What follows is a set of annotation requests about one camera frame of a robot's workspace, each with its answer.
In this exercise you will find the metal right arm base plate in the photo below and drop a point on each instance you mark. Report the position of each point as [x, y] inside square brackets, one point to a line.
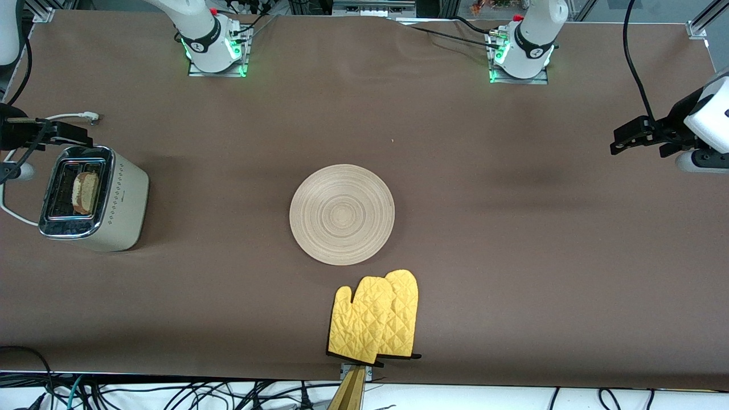
[242, 62]

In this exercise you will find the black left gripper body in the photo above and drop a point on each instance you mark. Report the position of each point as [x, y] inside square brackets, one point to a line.
[673, 121]

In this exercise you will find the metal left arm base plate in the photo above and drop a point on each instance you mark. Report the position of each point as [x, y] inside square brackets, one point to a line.
[541, 80]

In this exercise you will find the grey metal equipment box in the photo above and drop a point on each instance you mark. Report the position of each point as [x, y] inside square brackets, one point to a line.
[373, 8]

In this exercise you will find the round wooden plate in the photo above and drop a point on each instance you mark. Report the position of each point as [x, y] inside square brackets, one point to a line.
[342, 216]

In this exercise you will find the yellow quilted oven mitt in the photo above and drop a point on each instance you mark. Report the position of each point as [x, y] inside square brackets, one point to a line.
[359, 319]
[404, 307]

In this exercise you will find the small metal mount plate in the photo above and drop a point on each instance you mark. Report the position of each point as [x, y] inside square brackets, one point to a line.
[369, 373]

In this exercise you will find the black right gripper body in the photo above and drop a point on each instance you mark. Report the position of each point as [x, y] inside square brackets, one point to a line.
[12, 132]

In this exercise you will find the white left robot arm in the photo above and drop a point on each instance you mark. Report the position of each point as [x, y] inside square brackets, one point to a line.
[532, 40]

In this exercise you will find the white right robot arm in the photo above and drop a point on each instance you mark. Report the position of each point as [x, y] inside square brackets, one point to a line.
[202, 40]

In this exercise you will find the cream and chrome toaster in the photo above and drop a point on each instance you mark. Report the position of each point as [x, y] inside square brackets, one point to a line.
[122, 205]

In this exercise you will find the brown table cover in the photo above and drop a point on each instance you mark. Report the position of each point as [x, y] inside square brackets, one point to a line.
[364, 114]

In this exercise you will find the aluminium frame profile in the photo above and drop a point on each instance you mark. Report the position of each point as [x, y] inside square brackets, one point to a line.
[703, 20]

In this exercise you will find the brass coloured mount bar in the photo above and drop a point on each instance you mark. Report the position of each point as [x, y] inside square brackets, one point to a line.
[350, 396]

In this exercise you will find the slice of brown bread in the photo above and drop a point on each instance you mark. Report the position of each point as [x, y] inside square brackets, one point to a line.
[85, 192]

